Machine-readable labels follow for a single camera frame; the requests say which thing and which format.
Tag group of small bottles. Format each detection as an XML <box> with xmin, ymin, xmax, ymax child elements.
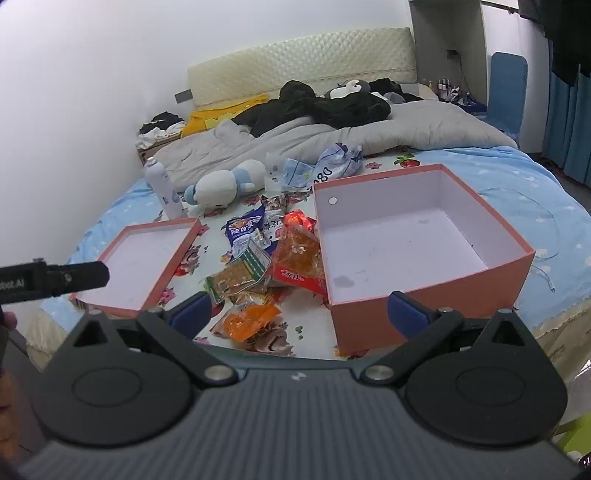
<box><xmin>427</xmin><ymin>78</ymin><xmax>463</xmax><ymax>100</ymax></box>

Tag dark grey clothing pile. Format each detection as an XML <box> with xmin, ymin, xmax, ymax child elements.
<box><xmin>369</xmin><ymin>78</ymin><xmax>426</xmax><ymax>104</ymax></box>

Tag red orange snack packet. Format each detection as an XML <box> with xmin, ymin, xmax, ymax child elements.
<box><xmin>269</xmin><ymin>224</ymin><xmax>329</xmax><ymax>298</ymax></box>

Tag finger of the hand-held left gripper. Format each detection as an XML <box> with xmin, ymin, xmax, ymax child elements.
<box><xmin>45</xmin><ymin>261</ymin><xmax>110</xmax><ymax>297</ymax></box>

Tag person's left hand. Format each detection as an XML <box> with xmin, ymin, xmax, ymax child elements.
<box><xmin>0</xmin><ymin>310</ymin><xmax>25</xmax><ymax>462</ymax></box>

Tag blue chair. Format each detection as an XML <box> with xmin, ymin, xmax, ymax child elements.
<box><xmin>484</xmin><ymin>52</ymin><xmax>529</xmax><ymax>149</ymax></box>

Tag cream padded headboard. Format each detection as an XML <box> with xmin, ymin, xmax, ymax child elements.
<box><xmin>187</xmin><ymin>27</ymin><xmax>416</xmax><ymax>110</ymax></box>

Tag green white cracker packet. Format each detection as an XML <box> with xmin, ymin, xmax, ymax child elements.
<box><xmin>204</xmin><ymin>241</ymin><xmax>274</xmax><ymax>305</ymax></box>

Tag black clothing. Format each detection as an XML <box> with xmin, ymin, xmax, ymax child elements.
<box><xmin>231</xmin><ymin>80</ymin><xmax>392</xmax><ymax>138</ymax></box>

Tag white cable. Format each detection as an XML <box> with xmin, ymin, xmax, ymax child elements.
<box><xmin>479</xmin><ymin>185</ymin><xmax>562</xmax><ymax>292</ymax></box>

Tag blue cloud-print bed sheet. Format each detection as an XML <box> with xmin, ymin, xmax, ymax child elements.
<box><xmin>69</xmin><ymin>145</ymin><xmax>579</xmax><ymax>333</ymax></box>

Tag blue curtain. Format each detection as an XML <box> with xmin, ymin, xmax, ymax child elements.
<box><xmin>540</xmin><ymin>41</ymin><xmax>591</xmax><ymax>182</ymax></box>

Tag blue white snack packet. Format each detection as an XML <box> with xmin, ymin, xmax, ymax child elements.
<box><xmin>225</xmin><ymin>204</ymin><xmax>267</xmax><ymax>257</ymax></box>

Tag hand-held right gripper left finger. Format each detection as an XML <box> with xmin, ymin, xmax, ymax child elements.
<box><xmin>59</xmin><ymin>292</ymin><xmax>241</xmax><ymax>388</ymax></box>

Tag white blue plush toy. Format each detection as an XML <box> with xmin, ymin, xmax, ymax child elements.
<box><xmin>185</xmin><ymin>159</ymin><xmax>267</xmax><ymax>216</ymax></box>

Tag pink box lid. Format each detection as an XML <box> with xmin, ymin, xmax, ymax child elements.
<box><xmin>69</xmin><ymin>217</ymin><xmax>202</xmax><ymax>319</ymax></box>

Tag yellow cloth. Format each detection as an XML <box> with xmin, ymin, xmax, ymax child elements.
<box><xmin>181</xmin><ymin>93</ymin><xmax>270</xmax><ymax>138</ymax></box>

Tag green stool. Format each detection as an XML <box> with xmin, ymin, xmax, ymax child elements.
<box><xmin>551</xmin><ymin>406</ymin><xmax>591</xmax><ymax>464</ymax></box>

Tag white wardrobe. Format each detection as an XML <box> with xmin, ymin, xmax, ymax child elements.
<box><xmin>409</xmin><ymin>0</ymin><xmax>491</xmax><ymax>108</ymax></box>

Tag pink cardboard box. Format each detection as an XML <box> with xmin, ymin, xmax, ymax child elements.
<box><xmin>313</xmin><ymin>164</ymin><xmax>536</xmax><ymax>361</ymax></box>

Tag white printed snack packet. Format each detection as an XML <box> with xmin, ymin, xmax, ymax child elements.
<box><xmin>261</xmin><ymin>196</ymin><xmax>296</xmax><ymax>243</ymax></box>

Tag grey duvet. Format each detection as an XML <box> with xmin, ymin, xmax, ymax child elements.
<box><xmin>152</xmin><ymin>99</ymin><xmax>519</xmax><ymax>188</ymax></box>

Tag floral mat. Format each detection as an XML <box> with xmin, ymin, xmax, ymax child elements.
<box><xmin>152</xmin><ymin>148</ymin><xmax>428</xmax><ymax>361</ymax></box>

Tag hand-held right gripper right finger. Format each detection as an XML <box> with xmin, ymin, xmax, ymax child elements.
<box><xmin>360</xmin><ymin>291</ymin><xmax>540</xmax><ymax>387</ymax></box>

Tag black white clothes pile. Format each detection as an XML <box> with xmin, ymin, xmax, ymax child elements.
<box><xmin>137</xmin><ymin>111</ymin><xmax>186</xmax><ymax>145</ymax></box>

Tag white spray can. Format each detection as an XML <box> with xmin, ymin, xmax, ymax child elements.
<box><xmin>144</xmin><ymin>157</ymin><xmax>184</xmax><ymax>220</ymax></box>

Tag crumpled blue white plastic bags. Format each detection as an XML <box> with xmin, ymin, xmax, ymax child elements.
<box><xmin>265</xmin><ymin>142</ymin><xmax>363</xmax><ymax>193</ymax></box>

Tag hanging dark clothes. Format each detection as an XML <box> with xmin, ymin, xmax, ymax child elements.
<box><xmin>517</xmin><ymin>0</ymin><xmax>591</xmax><ymax>88</ymax></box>

